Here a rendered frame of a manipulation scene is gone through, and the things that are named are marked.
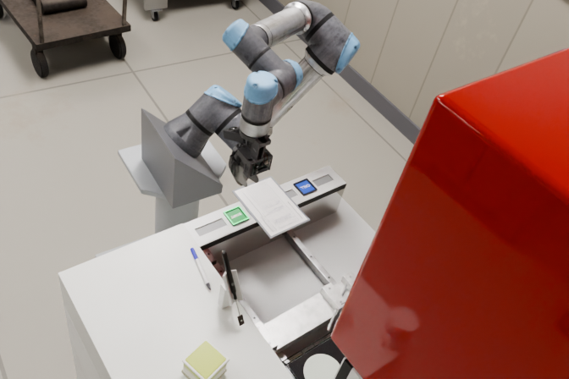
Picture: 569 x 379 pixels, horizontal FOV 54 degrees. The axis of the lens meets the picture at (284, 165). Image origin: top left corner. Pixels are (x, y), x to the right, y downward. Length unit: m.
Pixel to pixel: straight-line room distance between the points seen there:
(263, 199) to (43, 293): 1.29
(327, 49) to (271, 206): 0.50
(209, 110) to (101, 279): 0.64
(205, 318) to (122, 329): 0.20
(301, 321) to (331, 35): 0.83
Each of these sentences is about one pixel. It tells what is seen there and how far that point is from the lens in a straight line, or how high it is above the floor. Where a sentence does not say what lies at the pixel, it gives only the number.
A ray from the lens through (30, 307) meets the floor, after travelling 2.64.
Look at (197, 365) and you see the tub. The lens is 1.29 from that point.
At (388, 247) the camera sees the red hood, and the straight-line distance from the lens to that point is 0.88.
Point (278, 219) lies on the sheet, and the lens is 1.65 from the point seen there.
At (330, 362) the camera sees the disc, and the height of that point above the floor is 0.90.
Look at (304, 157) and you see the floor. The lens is 3.33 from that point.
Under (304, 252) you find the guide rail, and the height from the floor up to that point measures 0.85.
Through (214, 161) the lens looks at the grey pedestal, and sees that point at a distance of 2.00.
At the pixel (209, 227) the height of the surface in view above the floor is 0.96.
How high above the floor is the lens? 2.19
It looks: 42 degrees down
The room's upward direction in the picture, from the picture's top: 13 degrees clockwise
